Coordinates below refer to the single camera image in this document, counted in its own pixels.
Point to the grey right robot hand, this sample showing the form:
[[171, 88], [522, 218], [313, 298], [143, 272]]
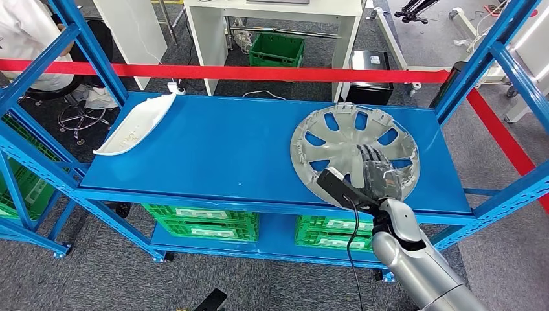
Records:
[[379, 178]]

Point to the grey plastic wheel hubcap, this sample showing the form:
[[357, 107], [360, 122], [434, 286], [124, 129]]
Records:
[[343, 144]]

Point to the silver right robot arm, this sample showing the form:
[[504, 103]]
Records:
[[411, 266]]

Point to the white plastic shell part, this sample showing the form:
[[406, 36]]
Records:
[[133, 124]]

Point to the black box device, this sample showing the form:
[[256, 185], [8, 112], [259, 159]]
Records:
[[369, 92]]

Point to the belt barrier stanchion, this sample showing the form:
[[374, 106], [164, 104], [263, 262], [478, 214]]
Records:
[[448, 86]]

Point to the red barrier belt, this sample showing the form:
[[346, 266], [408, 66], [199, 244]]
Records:
[[506, 141], [257, 74]]

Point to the white wheeled gantry stand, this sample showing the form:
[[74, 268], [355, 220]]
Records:
[[391, 38]]

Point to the white desk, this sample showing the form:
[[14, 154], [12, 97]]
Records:
[[206, 43]]

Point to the white power strip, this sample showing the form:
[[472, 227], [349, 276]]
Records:
[[173, 88]]

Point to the black cylinder object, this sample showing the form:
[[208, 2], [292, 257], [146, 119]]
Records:
[[120, 210]]

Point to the chrome metal leg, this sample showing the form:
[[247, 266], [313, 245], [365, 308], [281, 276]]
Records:
[[168, 23]]

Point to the white cabinet panel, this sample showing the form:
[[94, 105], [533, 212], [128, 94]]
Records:
[[128, 34]]

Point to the black swivel stool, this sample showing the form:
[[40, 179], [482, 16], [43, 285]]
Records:
[[51, 91]]

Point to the person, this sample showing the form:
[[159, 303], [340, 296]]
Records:
[[25, 34]]

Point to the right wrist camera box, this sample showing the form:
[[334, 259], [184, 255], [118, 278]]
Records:
[[339, 186]]

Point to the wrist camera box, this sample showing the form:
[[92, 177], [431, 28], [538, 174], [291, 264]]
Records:
[[210, 300], [339, 186]]

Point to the white table frame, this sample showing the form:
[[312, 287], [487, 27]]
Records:
[[532, 47]]

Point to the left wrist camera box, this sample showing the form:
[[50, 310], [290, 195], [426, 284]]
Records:
[[210, 300]]

